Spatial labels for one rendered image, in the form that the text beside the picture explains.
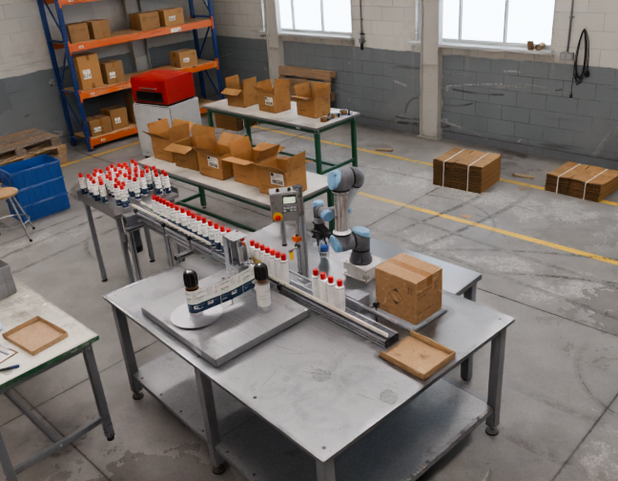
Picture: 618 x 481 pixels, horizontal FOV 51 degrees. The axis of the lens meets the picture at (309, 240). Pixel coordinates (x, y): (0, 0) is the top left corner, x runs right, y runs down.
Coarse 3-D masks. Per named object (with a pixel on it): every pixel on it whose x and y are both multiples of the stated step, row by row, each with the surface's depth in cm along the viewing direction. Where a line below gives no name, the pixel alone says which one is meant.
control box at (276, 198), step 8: (272, 192) 388; (280, 192) 387; (288, 192) 387; (296, 192) 387; (272, 200) 387; (280, 200) 388; (296, 200) 389; (272, 208) 389; (280, 208) 390; (272, 216) 392; (280, 216) 392; (288, 216) 392; (296, 216) 393
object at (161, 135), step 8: (160, 120) 692; (176, 120) 697; (184, 120) 690; (152, 128) 685; (160, 128) 693; (168, 128) 699; (176, 128) 665; (184, 128) 672; (152, 136) 683; (160, 136) 660; (168, 136) 701; (176, 136) 669; (184, 136) 676; (152, 144) 688; (160, 144) 677; (168, 144) 667; (160, 152) 683; (168, 152) 673; (168, 160) 679
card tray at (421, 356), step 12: (408, 336) 354; (420, 336) 349; (396, 348) 345; (408, 348) 344; (420, 348) 343; (432, 348) 342; (444, 348) 338; (396, 360) 330; (408, 360) 335; (420, 360) 334; (432, 360) 333; (444, 360) 328; (420, 372) 320; (432, 372) 323
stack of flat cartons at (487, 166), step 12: (444, 156) 777; (456, 156) 774; (468, 156) 771; (480, 156) 768; (492, 156) 764; (444, 168) 762; (456, 168) 752; (468, 168) 740; (480, 168) 733; (492, 168) 755; (444, 180) 768; (456, 180) 758; (468, 180) 748; (480, 180) 738; (492, 180) 761; (480, 192) 743
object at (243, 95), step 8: (232, 80) 881; (248, 80) 858; (256, 80) 869; (232, 88) 886; (240, 88) 896; (248, 88) 863; (232, 96) 874; (240, 96) 863; (248, 96) 866; (256, 96) 877; (232, 104) 880; (240, 104) 869; (248, 104) 870
